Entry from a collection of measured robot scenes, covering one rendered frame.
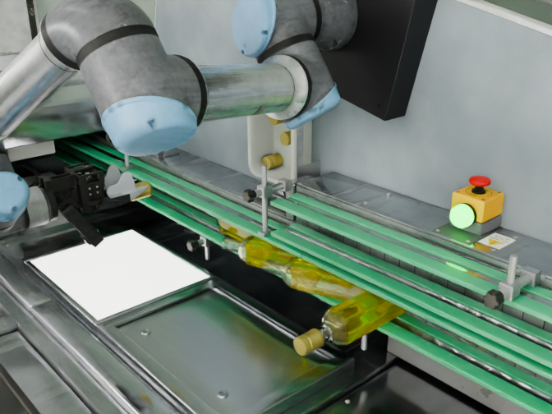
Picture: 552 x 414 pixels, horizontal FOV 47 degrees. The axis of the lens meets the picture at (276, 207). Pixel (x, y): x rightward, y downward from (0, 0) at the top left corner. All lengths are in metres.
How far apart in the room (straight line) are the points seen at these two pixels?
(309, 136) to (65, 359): 0.74
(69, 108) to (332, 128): 0.89
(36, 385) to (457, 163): 0.96
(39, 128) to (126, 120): 1.22
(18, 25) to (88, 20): 4.05
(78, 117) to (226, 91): 1.16
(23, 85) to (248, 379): 0.68
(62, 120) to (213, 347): 0.98
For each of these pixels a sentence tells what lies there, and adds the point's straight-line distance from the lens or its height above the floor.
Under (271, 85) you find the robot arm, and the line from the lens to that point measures 1.07.
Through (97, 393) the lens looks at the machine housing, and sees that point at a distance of 1.35.
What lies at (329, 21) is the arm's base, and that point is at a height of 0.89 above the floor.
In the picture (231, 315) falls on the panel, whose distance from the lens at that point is 1.49.
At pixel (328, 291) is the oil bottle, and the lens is 1.35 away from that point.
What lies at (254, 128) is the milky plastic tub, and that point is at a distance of 1.62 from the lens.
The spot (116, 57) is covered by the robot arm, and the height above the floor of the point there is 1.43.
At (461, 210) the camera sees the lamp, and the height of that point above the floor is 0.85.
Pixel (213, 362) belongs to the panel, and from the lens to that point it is 1.34.
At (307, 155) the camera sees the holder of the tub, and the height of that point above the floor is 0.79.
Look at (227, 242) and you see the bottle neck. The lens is 1.52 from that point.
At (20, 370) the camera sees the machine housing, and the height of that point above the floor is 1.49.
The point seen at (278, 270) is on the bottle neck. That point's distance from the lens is 1.40.
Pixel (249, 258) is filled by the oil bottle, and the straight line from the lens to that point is 1.48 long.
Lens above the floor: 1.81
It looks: 37 degrees down
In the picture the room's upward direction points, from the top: 108 degrees counter-clockwise
